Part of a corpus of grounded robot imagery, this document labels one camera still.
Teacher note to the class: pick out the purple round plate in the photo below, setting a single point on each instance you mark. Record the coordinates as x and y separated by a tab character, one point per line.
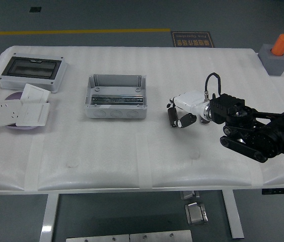
13	96

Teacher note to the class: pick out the white tape strip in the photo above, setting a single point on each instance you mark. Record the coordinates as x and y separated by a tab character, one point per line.
256	177

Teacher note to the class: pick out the white rocker switch panel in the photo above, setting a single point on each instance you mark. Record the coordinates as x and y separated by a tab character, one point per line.
33	114
35	93

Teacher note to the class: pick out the white foam mat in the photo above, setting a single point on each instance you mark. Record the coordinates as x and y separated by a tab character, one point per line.
157	63

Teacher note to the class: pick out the orange cylinder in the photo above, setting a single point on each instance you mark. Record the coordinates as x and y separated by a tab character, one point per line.
281	44

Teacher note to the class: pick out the white table leg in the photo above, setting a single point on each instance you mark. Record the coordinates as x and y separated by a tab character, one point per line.
48	219
233	216

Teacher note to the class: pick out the wide metal plate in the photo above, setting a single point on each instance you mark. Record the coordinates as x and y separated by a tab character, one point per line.
160	236
98	238

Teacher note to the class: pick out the white wall socket panel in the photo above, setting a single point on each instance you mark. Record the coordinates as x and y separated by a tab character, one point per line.
4	112

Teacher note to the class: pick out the open grey junction box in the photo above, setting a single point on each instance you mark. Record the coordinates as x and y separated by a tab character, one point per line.
116	85

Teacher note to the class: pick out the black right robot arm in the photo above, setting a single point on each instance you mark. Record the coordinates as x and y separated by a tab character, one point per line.
270	136

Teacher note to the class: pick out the black floor sign, orange text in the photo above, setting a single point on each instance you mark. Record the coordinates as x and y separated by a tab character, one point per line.
192	39

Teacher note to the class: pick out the grey foam block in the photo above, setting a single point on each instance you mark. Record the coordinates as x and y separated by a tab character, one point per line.
274	64

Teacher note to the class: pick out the small metal block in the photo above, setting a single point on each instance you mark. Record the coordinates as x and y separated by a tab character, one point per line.
189	195

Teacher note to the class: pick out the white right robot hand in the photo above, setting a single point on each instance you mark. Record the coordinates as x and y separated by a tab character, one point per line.
191	102

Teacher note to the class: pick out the metal rail of junction box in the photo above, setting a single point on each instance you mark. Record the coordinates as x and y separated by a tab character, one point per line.
116	99

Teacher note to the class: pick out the grey distribution box, clear lid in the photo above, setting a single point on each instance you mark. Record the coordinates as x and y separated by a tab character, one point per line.
31	68

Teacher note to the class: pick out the large metal block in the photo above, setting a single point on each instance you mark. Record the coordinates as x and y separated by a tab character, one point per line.
196	213

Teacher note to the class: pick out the black table control panel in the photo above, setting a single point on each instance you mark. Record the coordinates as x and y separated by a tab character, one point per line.
281	191

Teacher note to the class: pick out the black floor hatch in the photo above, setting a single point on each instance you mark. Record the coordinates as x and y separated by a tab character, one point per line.
35	9

